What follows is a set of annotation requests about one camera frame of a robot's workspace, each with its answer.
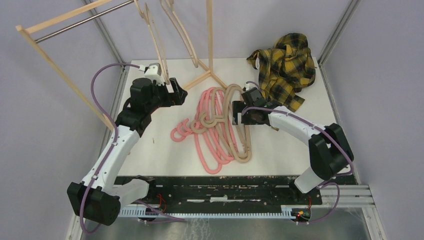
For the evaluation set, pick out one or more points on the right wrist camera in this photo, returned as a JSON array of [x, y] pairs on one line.
[[248, 86]]

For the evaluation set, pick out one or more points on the pink hanger middle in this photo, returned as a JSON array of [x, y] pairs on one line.
[[215, 145]]

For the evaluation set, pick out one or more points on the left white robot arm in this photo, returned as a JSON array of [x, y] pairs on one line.
[[96, 197]]

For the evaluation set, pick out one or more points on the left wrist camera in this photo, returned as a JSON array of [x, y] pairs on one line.
[[153, 72]]

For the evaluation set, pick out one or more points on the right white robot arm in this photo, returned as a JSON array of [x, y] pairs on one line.
[[330, 154]]

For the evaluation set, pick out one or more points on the yellow plaid shirt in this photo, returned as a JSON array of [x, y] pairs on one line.
[[285, 70]]

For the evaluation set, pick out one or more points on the white cable comb rail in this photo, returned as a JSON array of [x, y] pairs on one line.
[[135, 211]]

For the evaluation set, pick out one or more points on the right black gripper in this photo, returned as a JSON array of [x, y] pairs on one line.
[[238, 106]]

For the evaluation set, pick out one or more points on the pink hanger inner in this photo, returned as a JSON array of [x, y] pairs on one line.
[[222, 139]]

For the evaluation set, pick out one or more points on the wooden clothes rack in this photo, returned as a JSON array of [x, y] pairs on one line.
[[27, 35]]

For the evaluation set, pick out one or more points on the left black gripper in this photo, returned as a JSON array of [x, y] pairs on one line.
[[171, 99]]

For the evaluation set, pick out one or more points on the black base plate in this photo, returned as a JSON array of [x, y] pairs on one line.
[[228, 194]]

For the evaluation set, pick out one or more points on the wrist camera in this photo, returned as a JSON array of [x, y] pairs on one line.
[[248, 86], [153, 72]]

